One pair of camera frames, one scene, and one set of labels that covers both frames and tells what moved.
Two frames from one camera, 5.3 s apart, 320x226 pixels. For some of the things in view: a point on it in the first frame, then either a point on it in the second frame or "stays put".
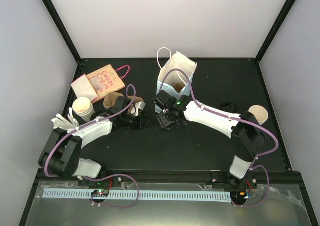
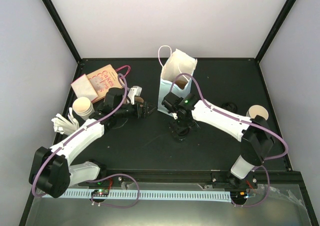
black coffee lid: (229, 107) stays put
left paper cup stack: (84, 108) stays put
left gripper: (143, 121) → (141, 109)
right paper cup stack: (261, 113) stays put
